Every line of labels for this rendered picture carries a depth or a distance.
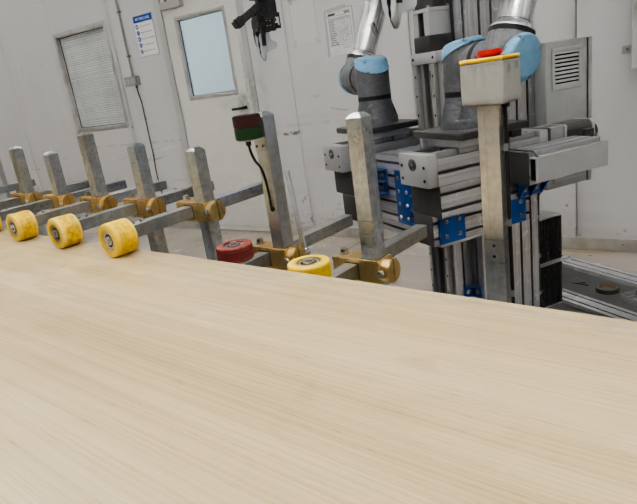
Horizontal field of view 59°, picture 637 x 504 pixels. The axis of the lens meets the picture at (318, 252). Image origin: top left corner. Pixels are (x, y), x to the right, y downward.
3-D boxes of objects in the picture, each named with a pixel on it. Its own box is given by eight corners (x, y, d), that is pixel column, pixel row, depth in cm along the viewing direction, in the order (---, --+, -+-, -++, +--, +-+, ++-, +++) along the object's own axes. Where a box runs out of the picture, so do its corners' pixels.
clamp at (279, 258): (266, 259, 139) (263, 239, 138) (308, 264, 131) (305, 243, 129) (250, 266, 135) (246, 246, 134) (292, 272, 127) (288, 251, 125)
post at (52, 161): (88, 284, 203) (52, 150, 189) (94, 286, 201) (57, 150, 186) (79, 288, 200) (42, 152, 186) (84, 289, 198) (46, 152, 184)
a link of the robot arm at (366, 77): (365, 97, 193) (360, 56, 189) (350, 98, 205) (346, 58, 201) (397, 92, 196) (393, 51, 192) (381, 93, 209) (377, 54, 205)
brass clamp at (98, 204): (98, 208, 184) (94, 192, 183) (121, 209, 176) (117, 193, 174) (80, 213, 180) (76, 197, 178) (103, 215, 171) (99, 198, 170)
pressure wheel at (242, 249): (243, 282, 132) (234, 235, 129) (267, 286, 127) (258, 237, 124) (217, 294, 127) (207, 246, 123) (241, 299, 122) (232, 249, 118)
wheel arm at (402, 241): (416, 239, 138) (414, 222, 137) (428, 240, 136) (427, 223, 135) (301, 307, 107) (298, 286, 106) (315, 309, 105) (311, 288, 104)
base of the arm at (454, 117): (471, 121, 169) (469, 87, 166) (508, 121, 156) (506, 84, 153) (430, 129, 163) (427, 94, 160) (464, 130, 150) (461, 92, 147)
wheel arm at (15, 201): (89, 186, 230) (87, 179, 229) (92, 186, 228) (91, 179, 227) (-4, 210, 204) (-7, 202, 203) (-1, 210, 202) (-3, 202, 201)
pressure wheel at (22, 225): (24, 204, 163) (39, 219, 160) (24, 226, 167) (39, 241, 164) (3, 209, 158) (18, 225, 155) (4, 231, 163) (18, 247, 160)
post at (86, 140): (124, 279, 185) (86, 131, 171) (130, 280, 183) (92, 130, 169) (114, 283, 183) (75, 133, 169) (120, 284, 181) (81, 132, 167)
